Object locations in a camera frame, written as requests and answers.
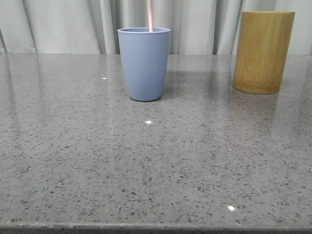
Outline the bamboo wooden cup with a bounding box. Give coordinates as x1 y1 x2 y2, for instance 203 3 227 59
233 11 295 94

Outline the grey curtain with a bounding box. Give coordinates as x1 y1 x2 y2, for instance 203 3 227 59
0 0 312 55

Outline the pink chopstick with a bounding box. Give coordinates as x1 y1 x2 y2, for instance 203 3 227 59
147 0 153 33

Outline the blue plastic cup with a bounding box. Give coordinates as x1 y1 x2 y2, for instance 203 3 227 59
117 27 171 101

